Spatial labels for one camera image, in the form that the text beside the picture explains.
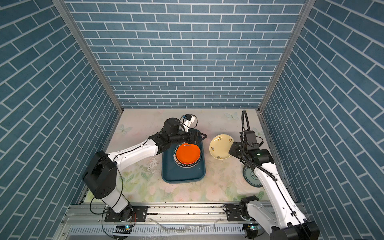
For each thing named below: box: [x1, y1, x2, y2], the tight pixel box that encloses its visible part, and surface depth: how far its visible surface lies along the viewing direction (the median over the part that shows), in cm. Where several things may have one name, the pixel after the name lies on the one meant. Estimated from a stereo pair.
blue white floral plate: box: [242, 165, 263, 188], surface depth 88 cm
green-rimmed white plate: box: [173, 144, 202, 168], surface depth 90 cm
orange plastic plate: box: [176, 143, 201, 165], surface depth 93 cm
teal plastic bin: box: [161, 139, 206, 184], surface depth 90 cm
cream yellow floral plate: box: [209, 134, 235, 160], surface depth 86 cm
